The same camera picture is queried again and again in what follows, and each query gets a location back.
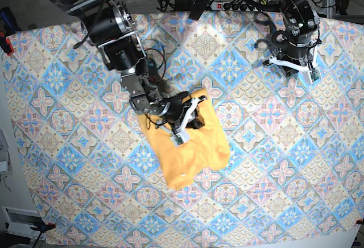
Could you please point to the red black clamp left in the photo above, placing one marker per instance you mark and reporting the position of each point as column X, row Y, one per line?
column 5, row 44

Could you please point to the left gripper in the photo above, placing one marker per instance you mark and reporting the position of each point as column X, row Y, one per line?
column 293, row 58

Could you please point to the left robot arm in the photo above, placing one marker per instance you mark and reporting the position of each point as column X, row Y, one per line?
column 301, row 22

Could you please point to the yellow T-shirt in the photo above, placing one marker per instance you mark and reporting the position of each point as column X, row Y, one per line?
column 207, row 147

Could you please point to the white aluminium rail bottom left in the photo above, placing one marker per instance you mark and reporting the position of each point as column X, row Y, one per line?
column 19, row 221

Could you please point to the blue handled tool left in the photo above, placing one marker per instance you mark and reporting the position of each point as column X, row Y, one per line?
column 10, row 24

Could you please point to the patterned blue pink tablecloth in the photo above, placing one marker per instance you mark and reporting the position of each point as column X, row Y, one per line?
column 296, row 149

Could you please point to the orange clamp bottom right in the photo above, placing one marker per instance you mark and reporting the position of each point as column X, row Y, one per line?
column 360, row 222

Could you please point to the black clamp on table edge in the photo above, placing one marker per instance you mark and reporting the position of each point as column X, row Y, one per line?
column 197, row 9

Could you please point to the white power strip red switch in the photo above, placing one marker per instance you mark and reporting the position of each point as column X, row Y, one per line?
column 231, row 6

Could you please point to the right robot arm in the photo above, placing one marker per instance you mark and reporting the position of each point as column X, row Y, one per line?
column 107, row 25

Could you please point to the orange black clamp bottom left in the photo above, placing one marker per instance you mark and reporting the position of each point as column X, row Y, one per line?
column 41, row 227

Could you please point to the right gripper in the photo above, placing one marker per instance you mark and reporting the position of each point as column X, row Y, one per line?
column 181, row 112

